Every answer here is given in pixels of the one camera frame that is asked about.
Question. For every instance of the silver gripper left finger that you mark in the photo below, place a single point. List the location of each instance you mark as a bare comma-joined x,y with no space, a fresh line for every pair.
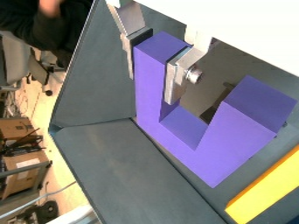
126,12

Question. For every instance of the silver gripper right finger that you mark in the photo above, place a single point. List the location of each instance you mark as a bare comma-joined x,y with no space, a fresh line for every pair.
182,69

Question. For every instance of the purple U-shaped block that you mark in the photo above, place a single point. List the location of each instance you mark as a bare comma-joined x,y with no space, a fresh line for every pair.
212,148

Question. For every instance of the person in dark clothes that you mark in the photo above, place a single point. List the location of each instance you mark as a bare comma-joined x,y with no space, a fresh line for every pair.
47,24

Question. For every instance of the grey office chair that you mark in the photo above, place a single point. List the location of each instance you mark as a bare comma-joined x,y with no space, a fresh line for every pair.
22,61

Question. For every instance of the yellow long bar block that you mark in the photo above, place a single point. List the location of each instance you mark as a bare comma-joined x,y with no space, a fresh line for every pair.
271,186

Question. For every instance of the cardboard box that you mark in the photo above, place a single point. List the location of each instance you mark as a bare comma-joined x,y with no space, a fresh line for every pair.
24,180
15,128

